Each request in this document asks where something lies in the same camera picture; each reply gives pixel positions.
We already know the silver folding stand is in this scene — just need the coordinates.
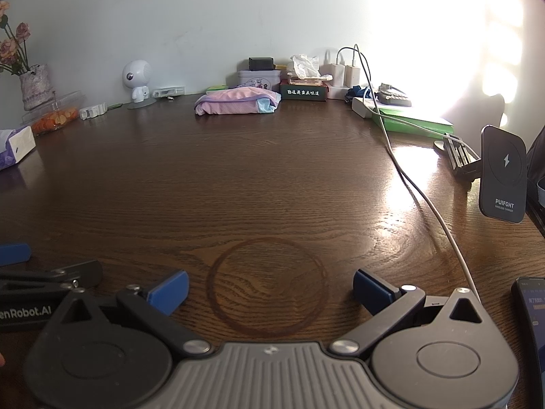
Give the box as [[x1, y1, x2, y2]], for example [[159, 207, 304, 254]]
[[433, 132, 482, 184]]

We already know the pile of small oranges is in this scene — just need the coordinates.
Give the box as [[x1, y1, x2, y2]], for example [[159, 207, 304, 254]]
[[32, 108, 80, 136]]

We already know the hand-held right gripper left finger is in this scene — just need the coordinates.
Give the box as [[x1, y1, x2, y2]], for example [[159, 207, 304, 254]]
[[51, 269, 214, 356]]

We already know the red green cardboard box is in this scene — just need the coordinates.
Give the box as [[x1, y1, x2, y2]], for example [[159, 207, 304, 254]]
[[280, 81, 330, 102]]

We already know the dried pink flower bouquet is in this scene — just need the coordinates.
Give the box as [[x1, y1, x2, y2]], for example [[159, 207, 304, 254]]
[[0, 1, 33, 76]]

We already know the white robot-shaped figure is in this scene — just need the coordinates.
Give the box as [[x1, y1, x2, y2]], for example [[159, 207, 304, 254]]
[[123, 60, 156, 110]]

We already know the white rectangular box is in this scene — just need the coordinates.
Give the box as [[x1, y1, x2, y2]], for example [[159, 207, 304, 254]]
[[351, 96, 384, 119]]

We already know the beige keypad device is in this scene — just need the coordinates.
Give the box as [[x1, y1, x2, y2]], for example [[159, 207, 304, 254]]
[[378, 91, 413, 108]]

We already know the pink blue purple-trimmed garment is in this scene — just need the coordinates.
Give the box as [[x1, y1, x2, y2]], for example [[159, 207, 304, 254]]
[[195, 86, 282, 117]]

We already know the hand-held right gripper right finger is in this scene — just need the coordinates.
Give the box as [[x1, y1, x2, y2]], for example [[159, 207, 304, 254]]
[[330, 268, 497, 356]]

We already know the black wireless charger pad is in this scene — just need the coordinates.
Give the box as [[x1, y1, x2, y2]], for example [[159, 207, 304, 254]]
[[479, 125, 528, 225]]

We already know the green book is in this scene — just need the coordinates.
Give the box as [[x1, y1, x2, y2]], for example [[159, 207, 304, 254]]
[[370, 106, 456, 135]]

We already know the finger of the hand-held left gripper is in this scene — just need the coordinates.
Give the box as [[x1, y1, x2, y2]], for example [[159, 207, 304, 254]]
[[0, 259, 104, 300], [0, 243, 32, 267]]

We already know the crumpled white tissue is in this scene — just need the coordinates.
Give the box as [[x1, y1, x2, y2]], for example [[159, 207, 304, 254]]
[[291, 55, 320, 78]]

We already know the black smartphone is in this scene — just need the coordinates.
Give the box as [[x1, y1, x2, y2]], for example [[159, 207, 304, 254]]
[[511, 277, 545, 387]]

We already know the purple white tissue box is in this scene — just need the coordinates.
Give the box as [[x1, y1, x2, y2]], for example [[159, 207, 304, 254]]
[[0, 125, 37, 171]]

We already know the clear plastic fruit container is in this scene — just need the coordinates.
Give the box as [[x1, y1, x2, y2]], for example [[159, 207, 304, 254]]
[[20, 90, 84, 138]]

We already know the lavender printed tin box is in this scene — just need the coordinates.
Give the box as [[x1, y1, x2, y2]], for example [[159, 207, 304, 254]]
[[237, 69, 282, 93]]

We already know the long white charging cable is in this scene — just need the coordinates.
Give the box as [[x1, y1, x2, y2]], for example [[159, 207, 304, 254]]
[[336, 44, 482, 305]]

